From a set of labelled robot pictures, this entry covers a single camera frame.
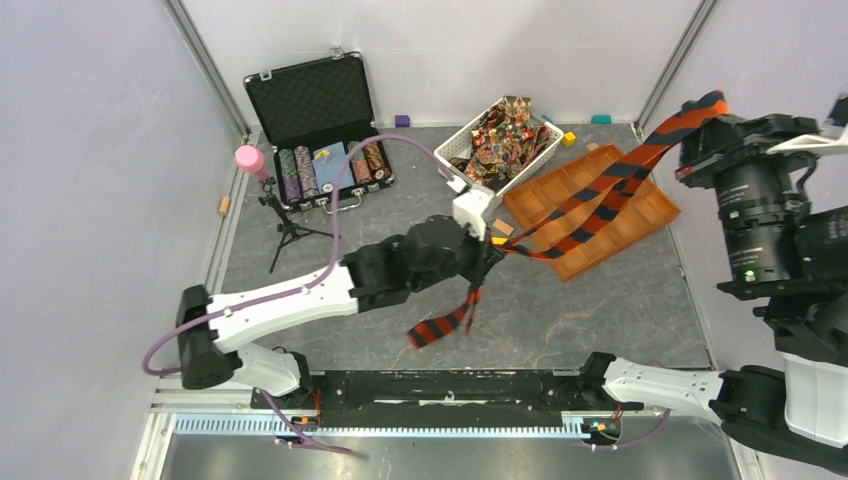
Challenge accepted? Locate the orange navy striped tie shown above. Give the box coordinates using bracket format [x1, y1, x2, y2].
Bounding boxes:
[406, 89, 729, 349]

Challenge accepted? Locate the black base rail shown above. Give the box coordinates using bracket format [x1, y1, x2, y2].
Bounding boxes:
[275, 370, 644, 428]

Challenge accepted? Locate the brown wooden block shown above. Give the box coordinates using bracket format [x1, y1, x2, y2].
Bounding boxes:
[492, 219, 514, 237]

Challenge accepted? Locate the white plastic basket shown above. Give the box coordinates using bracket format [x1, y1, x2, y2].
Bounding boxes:
[434, 95, 564, 206]

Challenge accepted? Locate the cork piece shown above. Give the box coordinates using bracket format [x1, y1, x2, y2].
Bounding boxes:
[217, 196, 232, 217]

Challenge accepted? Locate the black poker chip case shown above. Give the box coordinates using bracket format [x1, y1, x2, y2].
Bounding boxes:
[243, 51, 378, 211]

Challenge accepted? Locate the pink microphone on tripod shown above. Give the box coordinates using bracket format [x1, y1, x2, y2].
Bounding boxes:
[234, 144, 341, 273]

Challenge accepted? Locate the purple block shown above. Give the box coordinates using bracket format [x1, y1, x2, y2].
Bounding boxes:
[394, 114, 411, 128]

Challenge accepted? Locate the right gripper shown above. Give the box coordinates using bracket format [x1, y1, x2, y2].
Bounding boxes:
[672, 97, 830, 286]

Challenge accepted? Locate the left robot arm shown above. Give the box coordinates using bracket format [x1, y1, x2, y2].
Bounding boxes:
[177, 215, 504, 408]

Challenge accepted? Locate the patterned colourful ties pile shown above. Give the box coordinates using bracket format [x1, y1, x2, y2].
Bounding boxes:
[450, 95, 553, 191]

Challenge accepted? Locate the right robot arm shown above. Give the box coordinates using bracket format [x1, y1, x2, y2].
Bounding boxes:
[577, 113, 847, 474]

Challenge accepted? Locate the wooden compartment tray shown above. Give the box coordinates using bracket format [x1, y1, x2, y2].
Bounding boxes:
[503, 144, 680, 282]

